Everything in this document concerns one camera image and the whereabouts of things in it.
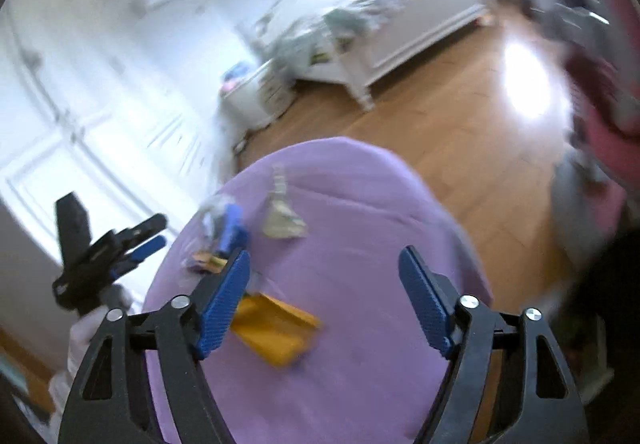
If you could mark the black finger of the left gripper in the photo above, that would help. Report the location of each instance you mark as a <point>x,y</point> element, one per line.
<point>130,238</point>

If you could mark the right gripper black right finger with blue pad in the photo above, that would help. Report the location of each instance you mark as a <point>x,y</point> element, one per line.
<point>537,400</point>

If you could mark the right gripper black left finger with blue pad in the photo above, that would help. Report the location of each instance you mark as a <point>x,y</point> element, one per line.
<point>111,399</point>

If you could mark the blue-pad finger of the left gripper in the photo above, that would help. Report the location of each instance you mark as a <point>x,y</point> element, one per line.
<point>131,260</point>

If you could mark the orange snack packet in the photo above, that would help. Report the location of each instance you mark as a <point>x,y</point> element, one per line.
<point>274,330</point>

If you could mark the clear plastic bag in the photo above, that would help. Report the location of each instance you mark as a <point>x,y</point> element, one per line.
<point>223,227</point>

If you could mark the white gloved hand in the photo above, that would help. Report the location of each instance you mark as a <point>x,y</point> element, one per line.
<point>79,339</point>

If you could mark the gold snack wrapper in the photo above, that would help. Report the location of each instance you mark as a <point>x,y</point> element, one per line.
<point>206,262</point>

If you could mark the white wardrobe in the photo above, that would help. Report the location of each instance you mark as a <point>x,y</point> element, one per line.
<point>84,111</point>

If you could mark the crumpled paper scrap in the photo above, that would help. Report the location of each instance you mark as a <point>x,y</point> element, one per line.
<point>281,221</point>

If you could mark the purple table cloth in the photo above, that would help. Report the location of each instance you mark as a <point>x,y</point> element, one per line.
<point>371,376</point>

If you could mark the white nightstand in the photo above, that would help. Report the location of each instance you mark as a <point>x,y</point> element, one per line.
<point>259,99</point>

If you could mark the patterned bed quilt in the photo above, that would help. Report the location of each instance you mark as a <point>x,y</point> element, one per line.
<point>303,24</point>

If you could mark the pink desk chair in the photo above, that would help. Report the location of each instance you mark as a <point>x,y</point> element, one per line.
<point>595,187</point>

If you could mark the white bed frame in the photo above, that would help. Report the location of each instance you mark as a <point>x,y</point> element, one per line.
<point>370,60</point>

